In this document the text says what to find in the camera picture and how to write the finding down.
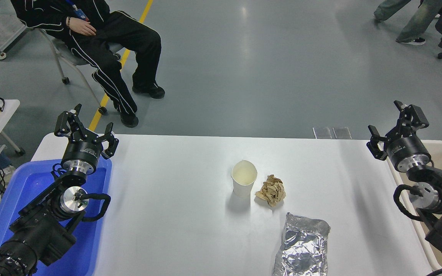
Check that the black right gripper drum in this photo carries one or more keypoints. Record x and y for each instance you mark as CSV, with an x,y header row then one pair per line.
x,y
407,148

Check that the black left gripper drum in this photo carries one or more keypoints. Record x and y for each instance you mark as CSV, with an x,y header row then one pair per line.
x,y
82,152

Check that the white paper cup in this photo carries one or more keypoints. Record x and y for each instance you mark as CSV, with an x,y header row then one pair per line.
x,y
243,188

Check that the crumpled tan paper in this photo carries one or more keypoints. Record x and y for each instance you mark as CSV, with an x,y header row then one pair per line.
x,y
271,191

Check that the seated person's right hand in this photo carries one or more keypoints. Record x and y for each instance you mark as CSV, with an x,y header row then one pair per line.
x,y
83,27

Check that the clear floor plate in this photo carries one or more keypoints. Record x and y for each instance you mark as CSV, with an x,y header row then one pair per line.
x,y
342,133
322,133

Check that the blue plastic tray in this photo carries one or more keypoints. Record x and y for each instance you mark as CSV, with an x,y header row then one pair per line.
x,y
25,184

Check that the grey metal chair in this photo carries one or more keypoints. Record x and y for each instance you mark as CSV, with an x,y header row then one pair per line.
x,y
61,53

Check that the seated person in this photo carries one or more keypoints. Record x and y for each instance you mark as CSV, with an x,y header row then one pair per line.
x,y
106,50

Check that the standing person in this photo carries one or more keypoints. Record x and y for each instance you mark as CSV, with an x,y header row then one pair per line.
x,y
416,19

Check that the white metal cart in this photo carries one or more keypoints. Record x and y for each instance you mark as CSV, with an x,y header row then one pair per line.
x,y
8,40

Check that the crumpled silver foil tray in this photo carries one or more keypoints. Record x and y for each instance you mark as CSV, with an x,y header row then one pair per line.
x,y
303,245

